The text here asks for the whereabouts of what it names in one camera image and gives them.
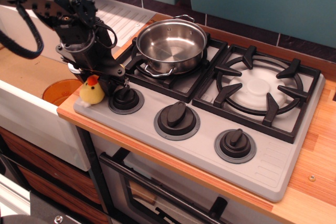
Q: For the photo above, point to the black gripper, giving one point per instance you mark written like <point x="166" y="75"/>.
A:
<point x="94" y="56"/>

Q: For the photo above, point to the yellow stuffed duck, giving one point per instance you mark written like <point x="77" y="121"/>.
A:
<point x="91" y="92"/>

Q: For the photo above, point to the stainless steel pan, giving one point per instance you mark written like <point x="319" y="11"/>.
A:
<point x="171" y="46"/>

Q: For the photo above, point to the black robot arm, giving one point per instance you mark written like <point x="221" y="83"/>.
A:
<point x="85" y="41"/>

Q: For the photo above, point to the black left stove knob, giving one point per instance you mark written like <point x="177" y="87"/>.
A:
<point x="126" y="101"/>

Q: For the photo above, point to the black stove knob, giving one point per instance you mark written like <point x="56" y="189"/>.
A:
<point x="235" y="146"/>
<point x="177" y="122"/>
<point x="126" y="101"/>

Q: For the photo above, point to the black middle stove knob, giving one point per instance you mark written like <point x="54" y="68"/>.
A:
<point x="177" y="122"/>

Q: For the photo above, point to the black right stove knob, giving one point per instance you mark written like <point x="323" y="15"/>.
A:
<point x="235" y="146"/>

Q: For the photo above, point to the grey toy stove top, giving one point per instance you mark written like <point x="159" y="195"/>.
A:
<point x="267" y="174"/>

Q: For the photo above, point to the orange plastic plate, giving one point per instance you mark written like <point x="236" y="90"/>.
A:
<point x="59" y="91"/>

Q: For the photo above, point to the white toy sink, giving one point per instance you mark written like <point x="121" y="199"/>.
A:
<point x="23" y="81"/>

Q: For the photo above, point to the black left burner grate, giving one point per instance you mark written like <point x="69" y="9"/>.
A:
<point x="179" y="86"/>

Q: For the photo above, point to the black burner grate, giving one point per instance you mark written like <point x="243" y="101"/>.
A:
<point x="179" y="86"/>
<point x="283" y="122"/>

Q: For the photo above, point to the wooden drawer front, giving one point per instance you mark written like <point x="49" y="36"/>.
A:
<point x="58" y="182"/>

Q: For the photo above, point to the black right burner grate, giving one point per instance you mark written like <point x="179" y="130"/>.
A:
<point x="283" y="122"/>

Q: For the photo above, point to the oven door with handle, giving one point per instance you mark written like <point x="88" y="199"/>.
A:
<point x="116" y="162"/>

